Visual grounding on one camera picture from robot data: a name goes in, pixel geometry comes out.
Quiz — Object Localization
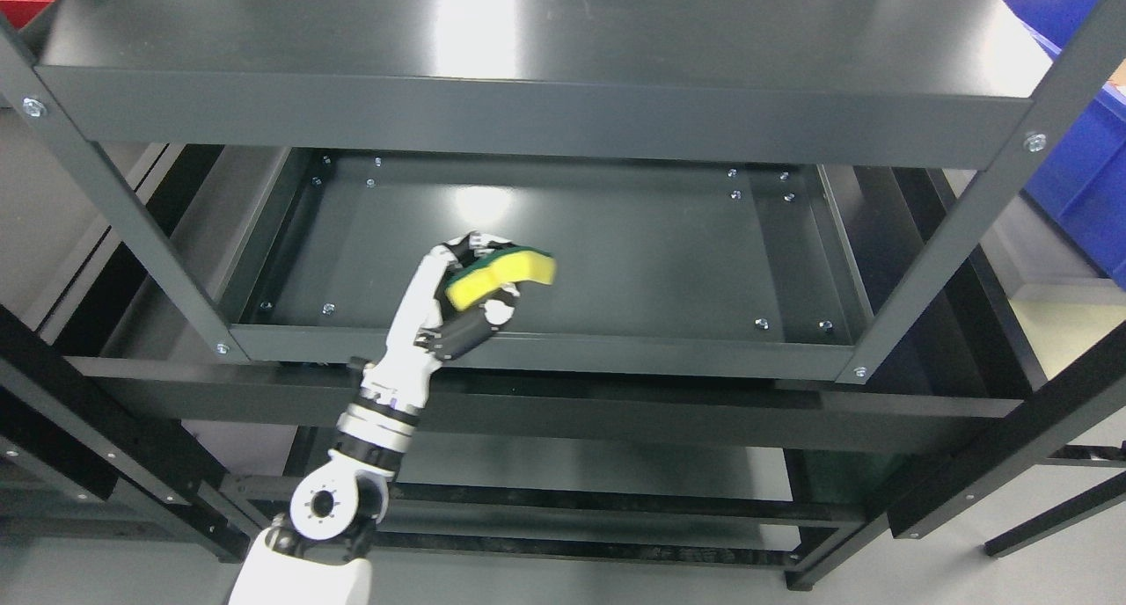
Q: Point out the dark metal shelf rack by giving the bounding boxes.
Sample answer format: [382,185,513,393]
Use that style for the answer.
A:
[3,0,1123,591]

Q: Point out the red box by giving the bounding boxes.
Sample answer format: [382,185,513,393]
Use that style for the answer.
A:
[1,0,56,29]

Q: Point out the green yellow sponge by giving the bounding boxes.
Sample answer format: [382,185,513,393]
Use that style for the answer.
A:
[443,244,558,311]

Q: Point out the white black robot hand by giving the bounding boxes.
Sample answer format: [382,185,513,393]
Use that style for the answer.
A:
[359,231,520,413]

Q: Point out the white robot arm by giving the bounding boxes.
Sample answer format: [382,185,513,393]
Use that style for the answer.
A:
[227,386,428,604]

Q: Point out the blue plastic bin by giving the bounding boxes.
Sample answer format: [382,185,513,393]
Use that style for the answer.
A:
[995,0,1126,291]

